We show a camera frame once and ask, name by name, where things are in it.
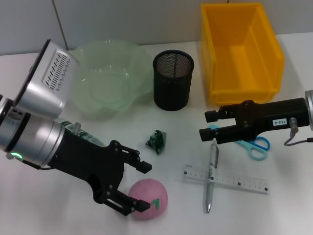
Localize yellow plastic bin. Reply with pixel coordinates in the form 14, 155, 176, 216
200, 2, 286, 106

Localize green glass fruit bowl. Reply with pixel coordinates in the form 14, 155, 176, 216
69, 40, 154, 120

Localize clear plastic ruler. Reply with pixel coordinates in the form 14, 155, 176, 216
175, 164, 270, 195

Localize silver grey pen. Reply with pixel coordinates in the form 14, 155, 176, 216
203, 137, 220, 214

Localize black mesh pen holder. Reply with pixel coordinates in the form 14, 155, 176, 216
153, 49, 195, 111

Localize pink toy peach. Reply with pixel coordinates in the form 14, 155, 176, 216
128, 178, 169, 220

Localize clear water bottle green label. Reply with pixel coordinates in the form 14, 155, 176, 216
57, 117, 108, 147

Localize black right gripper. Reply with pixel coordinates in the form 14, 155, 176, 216
199, 97, 311, 145

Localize blue scissors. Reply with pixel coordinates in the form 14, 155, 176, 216
207, 124, 271, 161

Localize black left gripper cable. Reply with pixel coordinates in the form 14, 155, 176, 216
23, 160, 53, 171

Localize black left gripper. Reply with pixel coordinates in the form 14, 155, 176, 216
48, 128, 153, 216

